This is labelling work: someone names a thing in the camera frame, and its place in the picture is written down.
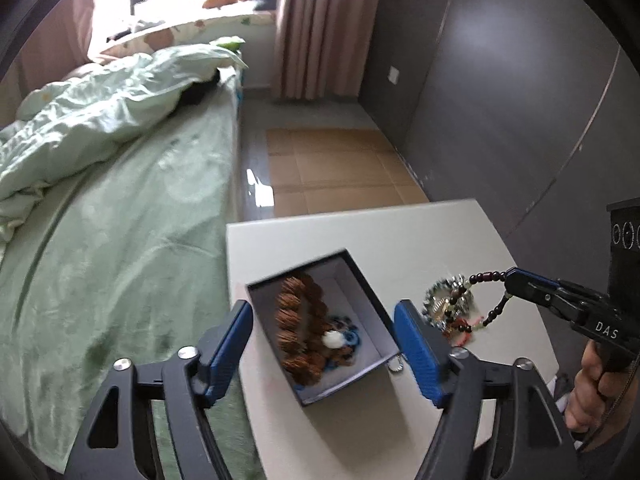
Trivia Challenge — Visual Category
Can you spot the black jewelry box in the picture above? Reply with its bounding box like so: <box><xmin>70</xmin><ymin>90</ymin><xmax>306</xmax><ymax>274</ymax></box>
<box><xmin>245</xmin><ymin>247</ymin><xmax>404</xmax><ymax>407</ymax></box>

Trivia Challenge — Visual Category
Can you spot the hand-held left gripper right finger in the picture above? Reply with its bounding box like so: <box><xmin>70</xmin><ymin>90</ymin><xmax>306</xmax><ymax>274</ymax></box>
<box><xmin>394</xmin><ymin>299</ymin><xmax>583</xmax><ymax>480</ymax></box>

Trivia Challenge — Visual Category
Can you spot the grey cloth pile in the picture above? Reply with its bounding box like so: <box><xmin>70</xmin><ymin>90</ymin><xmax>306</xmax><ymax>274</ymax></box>
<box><xmin>106</xmin><ymin>19</ymin><xmax>167</xmax><ymax>42</ymax></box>

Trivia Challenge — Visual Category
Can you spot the blue bead bracelet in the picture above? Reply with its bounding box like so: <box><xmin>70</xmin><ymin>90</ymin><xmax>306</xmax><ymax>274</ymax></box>
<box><xmin>320</xmin><ymin>312</ymin><xmax>362</xmax><ymax>372</ymax></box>

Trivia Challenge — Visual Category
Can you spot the person's right forearm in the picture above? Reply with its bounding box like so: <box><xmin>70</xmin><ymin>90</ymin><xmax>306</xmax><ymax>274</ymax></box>
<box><xmin>575</xmin><ymin>410</ymin><xmax>640</xmax><ymax>480</ymax></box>

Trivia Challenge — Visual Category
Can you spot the person's right hand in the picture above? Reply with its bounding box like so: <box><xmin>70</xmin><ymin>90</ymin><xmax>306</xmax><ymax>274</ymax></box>
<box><xmin>564</xmin><ymin>339</ymin><xmax>630</xmax><ymax>437</ymax></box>

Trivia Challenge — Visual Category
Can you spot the green silver bead bracelet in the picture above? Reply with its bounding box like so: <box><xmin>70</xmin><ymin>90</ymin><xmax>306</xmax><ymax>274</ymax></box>
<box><xmin>422</xmin><ymin>275</ymin><xmax>477</xmax><ymax>322</ymax></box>

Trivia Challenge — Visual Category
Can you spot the printed window seat cushion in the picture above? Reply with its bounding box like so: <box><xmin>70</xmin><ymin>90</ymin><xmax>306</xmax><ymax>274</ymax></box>
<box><xmin>87</xmin><ymin>10</ymin><xmax>279</xmax><ymax>67</ymax></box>

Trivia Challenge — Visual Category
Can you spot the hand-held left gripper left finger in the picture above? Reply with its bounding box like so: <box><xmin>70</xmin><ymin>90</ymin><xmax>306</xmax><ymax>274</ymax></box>
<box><xmin>62</xmin><ymin>300</ymin><xmax>253</xmax><ymax>480</ymax></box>

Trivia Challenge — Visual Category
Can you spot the pink curtain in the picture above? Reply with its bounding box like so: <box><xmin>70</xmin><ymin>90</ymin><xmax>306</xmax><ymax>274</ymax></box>
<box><xmin>7</xmin><ymin>0</ymin><xmax>105</xmax><ymax>92</ymax></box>
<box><xmin>272</xmin><ymin>0</ymin><xmax>387</xmax><ymax>102</ymax></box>

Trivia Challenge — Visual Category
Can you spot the brown wooden bead bracelet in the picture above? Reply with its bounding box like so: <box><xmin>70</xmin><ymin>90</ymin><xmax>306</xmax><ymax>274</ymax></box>
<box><xmin>275</xmin><ymin>273</ymin><xmax>354</xmax><ymax>387</ymax></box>

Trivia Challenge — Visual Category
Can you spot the red coral bracelet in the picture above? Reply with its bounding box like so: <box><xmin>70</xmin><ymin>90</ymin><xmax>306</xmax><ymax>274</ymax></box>
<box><xmin>442</xmin><ymin>314</ymin><xmax>485</xmax><ymax>347</ymax></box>

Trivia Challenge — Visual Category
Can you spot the dark bead bracelet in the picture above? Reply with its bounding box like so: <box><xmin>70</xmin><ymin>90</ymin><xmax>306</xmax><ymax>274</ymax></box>
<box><xmin>466</xmin><ymin>270</ymin><xmax>517</xmax><ymax>333</ymax></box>

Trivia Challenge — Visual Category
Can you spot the light green quilt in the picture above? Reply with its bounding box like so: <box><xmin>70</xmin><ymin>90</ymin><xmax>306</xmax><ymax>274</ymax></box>
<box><xmin>0</xmin><ymin>42</ymin><xmax>249</xmax><ymax>241</ymax></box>

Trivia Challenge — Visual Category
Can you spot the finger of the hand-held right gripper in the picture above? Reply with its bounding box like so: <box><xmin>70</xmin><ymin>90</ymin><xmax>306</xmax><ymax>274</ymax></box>
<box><xmin>504</xmin><ymin>284</ymin><xmax>581</xmax><ymax>330</ymax></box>
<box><xmin>505</xmin><ymin>268</ymin><xmax>583</xmax><ymax>306</ymax></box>

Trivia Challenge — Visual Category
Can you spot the white square table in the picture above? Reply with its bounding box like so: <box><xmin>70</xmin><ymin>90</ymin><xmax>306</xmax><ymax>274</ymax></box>
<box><xmin>225</xmin><ymin>199</ymin><xmax>560</xmax><ymax>480</ymax></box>

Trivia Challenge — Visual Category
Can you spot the grey wardrobe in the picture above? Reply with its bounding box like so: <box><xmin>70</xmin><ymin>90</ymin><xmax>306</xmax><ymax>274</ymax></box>
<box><xmin>359</xmin><ymin>0</ymin><xmax>640</xmax><ymax>377</ymax></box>

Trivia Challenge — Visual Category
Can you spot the bed with green sheet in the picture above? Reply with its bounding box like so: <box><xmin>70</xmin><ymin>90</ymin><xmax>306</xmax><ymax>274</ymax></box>
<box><xmin>0</xmin><ymin>65</ymin><xmax>268</xmax><ymax>480</ymax></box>

